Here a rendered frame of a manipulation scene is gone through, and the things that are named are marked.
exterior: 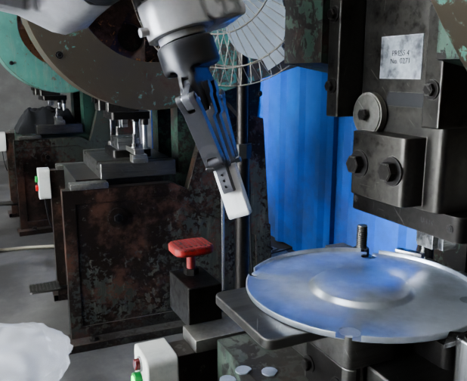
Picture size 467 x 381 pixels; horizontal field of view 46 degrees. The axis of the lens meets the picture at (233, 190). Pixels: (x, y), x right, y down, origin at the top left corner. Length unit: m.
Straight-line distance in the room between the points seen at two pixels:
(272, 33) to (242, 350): 0.83
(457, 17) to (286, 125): 2.98
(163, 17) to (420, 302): 0.46
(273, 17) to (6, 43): 2.39
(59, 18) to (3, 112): 6.43
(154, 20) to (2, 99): 6.47
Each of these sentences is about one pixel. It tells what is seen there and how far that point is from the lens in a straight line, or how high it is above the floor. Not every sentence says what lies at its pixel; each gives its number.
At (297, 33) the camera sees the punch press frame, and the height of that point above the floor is 1.10.
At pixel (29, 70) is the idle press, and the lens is 3.57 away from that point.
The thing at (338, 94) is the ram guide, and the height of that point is 1.02.
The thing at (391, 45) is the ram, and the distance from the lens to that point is 0.71.
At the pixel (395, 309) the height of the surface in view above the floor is 0.78.
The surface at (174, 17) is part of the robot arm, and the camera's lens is 0.69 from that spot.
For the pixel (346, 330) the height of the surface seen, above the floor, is 0.78.
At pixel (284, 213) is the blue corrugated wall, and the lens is 3.37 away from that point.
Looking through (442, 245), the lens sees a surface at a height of 0.83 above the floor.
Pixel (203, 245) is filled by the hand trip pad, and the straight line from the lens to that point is 0.94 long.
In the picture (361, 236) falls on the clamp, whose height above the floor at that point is 0.79.
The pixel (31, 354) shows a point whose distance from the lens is 1.95.
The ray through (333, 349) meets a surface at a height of 0.72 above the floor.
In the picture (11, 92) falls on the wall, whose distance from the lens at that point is 7.14.
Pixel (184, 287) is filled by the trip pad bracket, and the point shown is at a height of 0.70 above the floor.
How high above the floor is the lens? 1.05
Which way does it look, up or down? 12 degrees down
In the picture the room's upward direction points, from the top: straight up
